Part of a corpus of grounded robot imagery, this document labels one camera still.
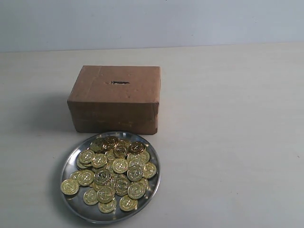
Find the gold coin lower left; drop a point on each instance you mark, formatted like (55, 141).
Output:
(90, 197)

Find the gold coin top left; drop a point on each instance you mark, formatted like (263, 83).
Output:
(97, 145)

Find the gold coin right centre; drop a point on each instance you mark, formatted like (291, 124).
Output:
(135, 173)

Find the round steel plate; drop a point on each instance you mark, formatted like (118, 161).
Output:
(92, 214)

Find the gold coin far left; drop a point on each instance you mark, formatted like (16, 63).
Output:
(69, 187)

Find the gold coin dark right top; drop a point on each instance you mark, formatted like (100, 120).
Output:
(136, 147)

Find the gold coin middle left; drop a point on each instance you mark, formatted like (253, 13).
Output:
(102, 176)

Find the gold coin lower right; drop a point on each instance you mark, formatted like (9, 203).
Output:
(136, 190)

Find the gold coin left upper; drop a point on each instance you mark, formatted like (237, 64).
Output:
(86, 156)

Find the gold coin far right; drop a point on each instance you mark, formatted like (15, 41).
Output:
(149, 170)

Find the gold coin bottom right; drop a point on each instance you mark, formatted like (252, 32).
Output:
(128, 204)

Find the brown cardboard slotted box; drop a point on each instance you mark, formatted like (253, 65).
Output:
(116, 98)

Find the gold coin dark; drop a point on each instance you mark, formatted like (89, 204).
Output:
(136, 147)
(110, 142)

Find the gold coin lower centre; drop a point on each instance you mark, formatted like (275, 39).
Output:
(105, 194)

